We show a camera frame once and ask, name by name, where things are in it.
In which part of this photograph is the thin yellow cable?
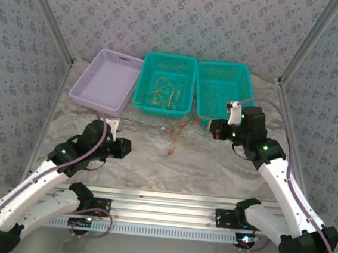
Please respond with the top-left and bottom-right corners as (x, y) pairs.
(147, 76), (187, 110)
(135, 83), (177, 110)

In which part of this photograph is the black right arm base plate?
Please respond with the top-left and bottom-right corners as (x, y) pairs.
(213, 208), (250, 230)

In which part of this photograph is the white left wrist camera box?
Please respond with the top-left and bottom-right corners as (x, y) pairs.
(103, 117), (124, 141)

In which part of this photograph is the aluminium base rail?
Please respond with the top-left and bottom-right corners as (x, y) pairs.
(45, 180), (293, 237)

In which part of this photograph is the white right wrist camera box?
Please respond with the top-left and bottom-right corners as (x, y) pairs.
(224, 99), (245, 127)

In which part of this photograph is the black controller board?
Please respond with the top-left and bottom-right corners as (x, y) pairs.
(68, 215), (94, 231)
(237, 233), (260, 250)

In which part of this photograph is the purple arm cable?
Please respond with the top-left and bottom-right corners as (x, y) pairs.
(224, 96), (338, 253)
(0, 110), (123, 253)

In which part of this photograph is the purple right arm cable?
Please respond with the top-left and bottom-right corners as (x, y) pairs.
(224, 96), (338, 253)

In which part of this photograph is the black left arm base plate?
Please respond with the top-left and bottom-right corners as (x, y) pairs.
(70, 195), (112, 218)

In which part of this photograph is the thin red cable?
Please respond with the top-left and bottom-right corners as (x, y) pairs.
(157, 131), (185, 161)
(169, 113), (212, 143)

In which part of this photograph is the white slotted cable duct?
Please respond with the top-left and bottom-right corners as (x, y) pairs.
(44, 214), (239, 246)

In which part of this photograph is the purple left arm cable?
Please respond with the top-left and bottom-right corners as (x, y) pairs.
(0, 110), (123, 253)

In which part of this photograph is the aluminium side rail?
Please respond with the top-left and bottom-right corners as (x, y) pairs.
(267, 82), (318, 192)
(28, 59), (75, 177)

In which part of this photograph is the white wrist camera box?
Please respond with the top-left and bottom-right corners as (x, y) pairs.
(224, 99), (245, 127)
(103, 117), (124, 141)

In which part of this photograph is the teal plastic basket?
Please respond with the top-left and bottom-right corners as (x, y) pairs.
(191, 59), (258, 128)
(130, 50), (199, 121)

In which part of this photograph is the aluminium frame post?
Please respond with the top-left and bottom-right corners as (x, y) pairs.
(15, 0), (80, 66)
(277, 0), (338, 90)

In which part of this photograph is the lilac plastic basket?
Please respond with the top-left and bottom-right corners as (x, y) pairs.
(66, 45), (145, 120)

